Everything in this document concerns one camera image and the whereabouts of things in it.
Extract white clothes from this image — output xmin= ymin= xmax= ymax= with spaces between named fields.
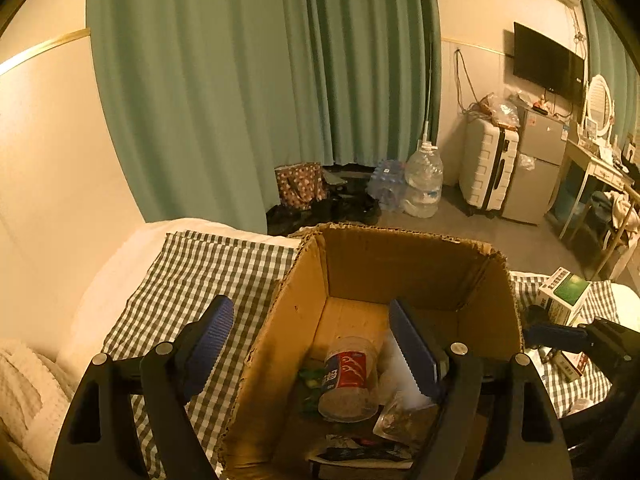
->
xmin=607 ymin=190 xmax=640 ymax=248

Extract pile of dark shoes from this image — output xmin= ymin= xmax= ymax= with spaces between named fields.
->
xmin=266 ymin=170 xmax=382 ymax=236

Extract silver small fridge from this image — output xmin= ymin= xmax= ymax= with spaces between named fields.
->
xmin=500 ymin=105 xmax=571 ymax=226

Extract white pole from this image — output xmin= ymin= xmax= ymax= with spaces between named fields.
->
xmin=422 ymin=30 xmax=436 ymax=148

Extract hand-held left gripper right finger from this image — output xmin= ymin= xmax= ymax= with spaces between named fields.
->
xmin=389 ymin=299 xmax=573 ymax=480

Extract white dressing table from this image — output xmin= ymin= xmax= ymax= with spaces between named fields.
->
xmin=557 ymin=135 xmax=633 ymax=241

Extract wooden chair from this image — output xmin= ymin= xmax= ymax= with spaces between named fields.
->
xmin=597 ymin=192 xmax=640 ymax=281

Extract floral fabric bag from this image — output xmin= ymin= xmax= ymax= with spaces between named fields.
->
xmin=274 ymin=162 xmax=328 ymax=211

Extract clear plastic snack bag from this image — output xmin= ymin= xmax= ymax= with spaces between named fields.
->
xmin=372 ymin=390 xmax=441 ymax=443

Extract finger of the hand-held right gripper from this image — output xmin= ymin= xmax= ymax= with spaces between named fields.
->
xmin=525 ymin=324 xmax=588 ymax=352

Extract green wrapper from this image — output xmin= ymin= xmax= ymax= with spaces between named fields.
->
xmin=298 ymin=367 xmax=326 ymax=393

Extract pack of water bottles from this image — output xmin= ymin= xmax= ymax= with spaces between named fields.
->
xmin=367 ymin=158 xmax=408 ymax=213

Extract white oval mirror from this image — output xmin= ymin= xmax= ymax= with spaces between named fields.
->
xmin=582 ymin=74 xmax=615 ymax=138

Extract green white checkered cloth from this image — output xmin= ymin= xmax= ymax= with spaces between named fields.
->
xmin=102 ymin=230 xmax=621 ymax=480

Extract black wall television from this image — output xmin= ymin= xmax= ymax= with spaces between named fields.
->
xmin=513 ymin=21 xmax=586 ymax=96

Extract wide green curtain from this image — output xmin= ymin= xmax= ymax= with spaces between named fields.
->
xmin=86 ymin=0 xmax=443 ymax=233

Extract white knitted blanket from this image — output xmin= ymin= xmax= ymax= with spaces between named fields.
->
xmin=0 ymin=337 xmax=71 ymax=461

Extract clear cup with red label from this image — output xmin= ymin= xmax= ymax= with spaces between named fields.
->
xmin=317 ymin=336 xmax=381 ymax=423

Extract black wall cable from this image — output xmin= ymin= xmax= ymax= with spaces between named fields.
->
xmin=452 ymin=49 xmax=481 ymax=116

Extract large clear water jug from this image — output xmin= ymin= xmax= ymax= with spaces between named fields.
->
xmin=402 ymin=142 xmax=445 ymax=218

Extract red yellow box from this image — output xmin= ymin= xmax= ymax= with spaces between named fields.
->
xmin=542 ymin=347 xmax=591 ymax=378

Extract narrow green curtain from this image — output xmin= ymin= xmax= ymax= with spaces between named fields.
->
xmin=580 ymin=0 xmax=640 ymax=136

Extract green white medicine box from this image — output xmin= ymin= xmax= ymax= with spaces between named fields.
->
xmin=537 ymin=267 xmax=592 ymax=326

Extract white suitcase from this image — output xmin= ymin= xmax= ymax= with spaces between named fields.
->
xmin=459 ymin=117 xmax=521 ymax=218

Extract dark pack with white label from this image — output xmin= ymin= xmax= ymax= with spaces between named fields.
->
xmin=307 ymin=435 xmax=416 ymax=468

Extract brown cardboard box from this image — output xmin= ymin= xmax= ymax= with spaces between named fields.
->
xmin=217 ymin=222 xmax=526 ymax=480

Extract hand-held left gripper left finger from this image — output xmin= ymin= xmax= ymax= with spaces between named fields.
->
xmin=50 ymin=294 xmax=236 ymax=480

